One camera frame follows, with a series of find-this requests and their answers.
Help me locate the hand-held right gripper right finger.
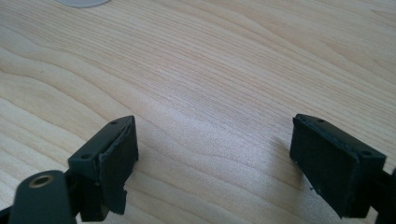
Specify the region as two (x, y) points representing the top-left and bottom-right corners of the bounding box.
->
(289, 113), (388, 219)

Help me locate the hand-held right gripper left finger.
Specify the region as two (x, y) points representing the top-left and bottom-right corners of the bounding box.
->
(67, 115), (140, 223)

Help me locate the grey round disc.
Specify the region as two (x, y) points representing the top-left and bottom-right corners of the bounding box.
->
(55, 0), (111, 8)

